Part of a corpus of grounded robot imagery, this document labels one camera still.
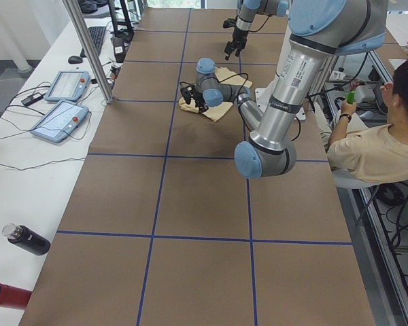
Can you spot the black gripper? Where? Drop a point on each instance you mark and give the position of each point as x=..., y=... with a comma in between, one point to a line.
x=199, y=99
x=239, y=34

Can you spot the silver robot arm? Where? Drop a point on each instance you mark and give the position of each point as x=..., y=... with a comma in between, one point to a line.
x=319, y=29
x=248, y=9

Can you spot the blue tape line lengthwise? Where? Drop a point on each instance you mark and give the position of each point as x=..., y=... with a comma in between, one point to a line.
x=162, y=178

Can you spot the black monitor stand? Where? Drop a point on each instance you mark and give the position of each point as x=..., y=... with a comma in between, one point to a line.
x=122, y=27

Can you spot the black keyboard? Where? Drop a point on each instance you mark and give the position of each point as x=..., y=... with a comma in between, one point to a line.
x=97, y=34

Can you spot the blue teach pendant far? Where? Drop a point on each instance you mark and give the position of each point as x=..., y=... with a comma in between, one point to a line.
x=68, y=85

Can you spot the blue teach pendant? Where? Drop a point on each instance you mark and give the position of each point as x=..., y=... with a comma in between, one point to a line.
x=60, y=121
x=68, y=85

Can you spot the blue teach pendant near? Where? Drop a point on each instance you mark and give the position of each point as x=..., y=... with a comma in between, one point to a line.
x=60, y=121

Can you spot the black computer mouse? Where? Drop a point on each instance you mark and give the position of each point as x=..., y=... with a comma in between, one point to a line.
x=74, y=60

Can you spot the seated person beige shirt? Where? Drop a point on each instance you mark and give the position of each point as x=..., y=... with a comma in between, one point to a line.
x=376, y=154

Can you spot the black water bottle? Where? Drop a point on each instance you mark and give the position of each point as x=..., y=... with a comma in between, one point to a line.
x=25, y=238

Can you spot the red cylinder bottle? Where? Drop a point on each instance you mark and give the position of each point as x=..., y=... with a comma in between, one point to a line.
x=14, y=297

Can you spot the aluminium frame post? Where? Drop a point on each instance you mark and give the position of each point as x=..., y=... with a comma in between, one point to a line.
x=78, y=21

